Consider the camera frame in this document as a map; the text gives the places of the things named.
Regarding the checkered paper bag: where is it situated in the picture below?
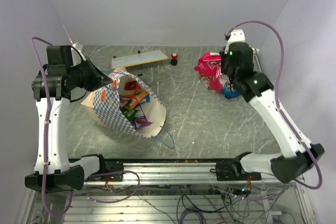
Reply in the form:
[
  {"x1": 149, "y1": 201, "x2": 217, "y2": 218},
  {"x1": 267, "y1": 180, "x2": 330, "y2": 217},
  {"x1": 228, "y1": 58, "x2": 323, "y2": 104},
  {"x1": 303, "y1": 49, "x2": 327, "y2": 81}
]
[{"x1": 81, "y1": 68, "x2": 175, "y2": 149}]

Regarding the pink snack packet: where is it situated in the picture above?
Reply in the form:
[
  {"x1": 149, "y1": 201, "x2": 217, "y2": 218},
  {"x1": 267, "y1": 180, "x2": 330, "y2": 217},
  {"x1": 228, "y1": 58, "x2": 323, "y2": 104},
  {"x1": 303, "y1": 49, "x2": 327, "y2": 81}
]
[{"x1": 194, "y1": 52, "x2": 223, "y2": 93}]

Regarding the blue snack packet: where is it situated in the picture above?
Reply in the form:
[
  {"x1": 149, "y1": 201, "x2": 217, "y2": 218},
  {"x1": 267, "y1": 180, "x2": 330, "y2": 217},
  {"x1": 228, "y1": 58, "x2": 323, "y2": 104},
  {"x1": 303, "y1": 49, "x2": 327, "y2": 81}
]
[{"x1": 222, "y1": 81, "x2": 240, "y2": 99}]

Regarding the purple snack packet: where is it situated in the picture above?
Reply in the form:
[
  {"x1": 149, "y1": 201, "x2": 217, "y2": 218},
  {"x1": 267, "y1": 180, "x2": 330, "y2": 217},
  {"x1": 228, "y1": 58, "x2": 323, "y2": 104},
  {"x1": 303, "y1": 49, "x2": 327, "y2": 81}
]
[{"x1": 131, "y1": 115, "x2": 152, "y2": 130}]

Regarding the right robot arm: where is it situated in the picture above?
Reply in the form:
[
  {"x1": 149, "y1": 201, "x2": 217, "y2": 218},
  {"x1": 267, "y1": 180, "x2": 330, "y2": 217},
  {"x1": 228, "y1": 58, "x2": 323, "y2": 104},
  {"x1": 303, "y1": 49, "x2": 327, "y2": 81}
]
[{"x1": 220, "y1": 42, "x2": 324, "y2": 184}]

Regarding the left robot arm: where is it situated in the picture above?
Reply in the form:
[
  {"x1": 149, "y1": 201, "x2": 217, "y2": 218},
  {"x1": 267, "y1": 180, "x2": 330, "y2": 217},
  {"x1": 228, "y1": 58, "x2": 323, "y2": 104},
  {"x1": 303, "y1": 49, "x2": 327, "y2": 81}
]
[{"x1": 24, "y1": 45, "x2": 112, "y2": 193}]

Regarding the red snack packet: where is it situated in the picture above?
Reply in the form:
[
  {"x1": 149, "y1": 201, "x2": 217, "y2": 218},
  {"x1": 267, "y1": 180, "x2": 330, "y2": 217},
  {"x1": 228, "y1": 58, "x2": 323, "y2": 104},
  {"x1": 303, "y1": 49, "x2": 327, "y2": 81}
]
[{"x1": 124, "y1": 81, "x2": 142, "y2": 92}]

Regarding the yellow framed whiteboard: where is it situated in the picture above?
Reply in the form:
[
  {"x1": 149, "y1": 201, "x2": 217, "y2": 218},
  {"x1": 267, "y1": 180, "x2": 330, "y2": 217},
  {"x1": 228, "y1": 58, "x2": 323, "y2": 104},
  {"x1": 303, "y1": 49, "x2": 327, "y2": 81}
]
[{"x1": 111, "y1": 50, "x2": 169, "y2": 69}]

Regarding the orange snack packet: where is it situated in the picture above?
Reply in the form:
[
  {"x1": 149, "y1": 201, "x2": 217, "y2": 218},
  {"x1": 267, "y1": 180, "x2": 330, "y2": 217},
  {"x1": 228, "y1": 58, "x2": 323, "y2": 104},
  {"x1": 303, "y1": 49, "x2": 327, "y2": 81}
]
[{"x1": 119, "y1": 91, "x2": 149, "y2": 110}]

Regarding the green snack packet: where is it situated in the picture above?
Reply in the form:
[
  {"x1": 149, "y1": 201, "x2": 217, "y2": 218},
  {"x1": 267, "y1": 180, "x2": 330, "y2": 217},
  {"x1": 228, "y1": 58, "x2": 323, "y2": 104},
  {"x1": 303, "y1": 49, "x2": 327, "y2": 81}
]
[{"x1": 121, "y1": 108, "x2": 139, "y2": 122}]

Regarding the red black stamp knob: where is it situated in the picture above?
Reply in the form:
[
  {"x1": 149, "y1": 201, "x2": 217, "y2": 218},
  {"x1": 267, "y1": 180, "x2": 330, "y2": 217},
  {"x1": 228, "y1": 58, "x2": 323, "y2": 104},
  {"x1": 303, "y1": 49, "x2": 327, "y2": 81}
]
[{"x1": 170, "y1": 52, "x2": 178, "y2": 66}]

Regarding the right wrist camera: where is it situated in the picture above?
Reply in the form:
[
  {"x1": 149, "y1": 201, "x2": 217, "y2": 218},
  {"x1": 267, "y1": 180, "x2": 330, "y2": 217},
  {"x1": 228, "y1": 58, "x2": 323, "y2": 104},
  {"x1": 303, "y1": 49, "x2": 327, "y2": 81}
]
[{"x1": 225, "y1": 29, "x2": 245, "y2": 51}]

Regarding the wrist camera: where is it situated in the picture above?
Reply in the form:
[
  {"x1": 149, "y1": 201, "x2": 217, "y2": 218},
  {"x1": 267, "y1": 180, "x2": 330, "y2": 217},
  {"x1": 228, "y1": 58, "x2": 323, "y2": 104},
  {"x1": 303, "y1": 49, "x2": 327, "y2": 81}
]
[
  {"x1": 225, "y1": 29, "x2": 245, "y2": 51},
  {"x1": 73, "y1": 42, "x2": 83, "y2": 51}
]

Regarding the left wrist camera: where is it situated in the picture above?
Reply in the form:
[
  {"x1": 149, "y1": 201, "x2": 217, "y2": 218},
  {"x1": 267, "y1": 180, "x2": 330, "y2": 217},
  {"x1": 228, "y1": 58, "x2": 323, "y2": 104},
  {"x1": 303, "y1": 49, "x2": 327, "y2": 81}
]
[{"x1": 73, "y1": 42, "x2": 83, "y2": 51}]

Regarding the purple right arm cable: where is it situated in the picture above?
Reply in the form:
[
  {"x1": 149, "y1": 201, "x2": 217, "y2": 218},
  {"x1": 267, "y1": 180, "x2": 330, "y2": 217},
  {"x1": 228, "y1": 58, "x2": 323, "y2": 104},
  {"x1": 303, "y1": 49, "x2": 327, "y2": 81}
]
[{"x1": 225, "y1": 20, "x2": 323, "y2": 200}]

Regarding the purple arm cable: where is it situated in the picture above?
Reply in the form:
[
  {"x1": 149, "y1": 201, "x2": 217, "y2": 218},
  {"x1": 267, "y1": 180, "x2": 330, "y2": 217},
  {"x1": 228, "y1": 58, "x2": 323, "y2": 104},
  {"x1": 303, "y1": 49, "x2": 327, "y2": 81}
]
[
  {"x1": 225, "y1": 20, "x2": 323, "y2": 200},
  {"x1": 31, "y1": 37, "x2": 141, "y2": 217}
]

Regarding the aluminium mounting rail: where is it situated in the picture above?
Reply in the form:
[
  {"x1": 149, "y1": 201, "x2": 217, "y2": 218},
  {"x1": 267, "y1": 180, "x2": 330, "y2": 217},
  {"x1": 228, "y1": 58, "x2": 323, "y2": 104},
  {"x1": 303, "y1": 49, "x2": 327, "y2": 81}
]
[{"x1": 78, "y1": 161, "x2": 305, "y2": 185}]

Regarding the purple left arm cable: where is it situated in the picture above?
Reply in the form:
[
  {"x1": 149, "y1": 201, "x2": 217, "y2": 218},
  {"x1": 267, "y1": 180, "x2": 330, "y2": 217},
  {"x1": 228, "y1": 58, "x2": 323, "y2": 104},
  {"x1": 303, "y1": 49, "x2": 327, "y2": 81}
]
[{"x1": 31, "y1": 37, "x2": 141, "y2": 217}]

